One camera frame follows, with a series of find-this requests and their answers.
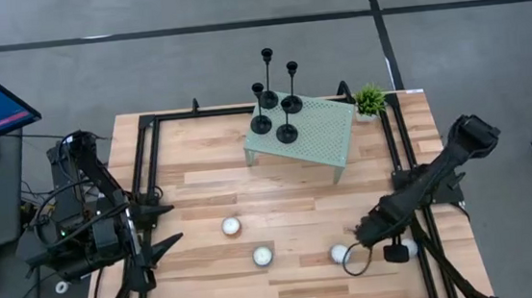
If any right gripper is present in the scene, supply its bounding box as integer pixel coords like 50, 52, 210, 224
343, 192, 420, 269

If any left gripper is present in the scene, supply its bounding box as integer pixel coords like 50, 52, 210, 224
89, 187, 190, 298

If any shortest black candlestick holder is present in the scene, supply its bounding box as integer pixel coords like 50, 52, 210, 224
272, 96, 300, 146

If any medium black candlestick holder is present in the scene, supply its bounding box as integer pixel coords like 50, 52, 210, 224
246, 81, 274, 137

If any tall black candlestick holder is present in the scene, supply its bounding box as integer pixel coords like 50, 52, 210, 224
278, 60, 305, 115

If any tallest black candlestick holder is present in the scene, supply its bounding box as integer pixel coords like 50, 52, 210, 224
254, 46, 281, 112

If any green perforated metal shelf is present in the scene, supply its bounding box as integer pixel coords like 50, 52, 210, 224
239, 85, 363, 193

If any small potted green plant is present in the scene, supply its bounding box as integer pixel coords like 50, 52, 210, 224
351, 82, 390, 124

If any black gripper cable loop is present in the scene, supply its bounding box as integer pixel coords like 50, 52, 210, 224
339, 238, 375, 278

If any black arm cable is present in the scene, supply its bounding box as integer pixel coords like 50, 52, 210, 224
27, 176, 110, 238

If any black aluminium table frame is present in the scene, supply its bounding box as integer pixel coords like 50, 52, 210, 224
66, 71, 502, 298

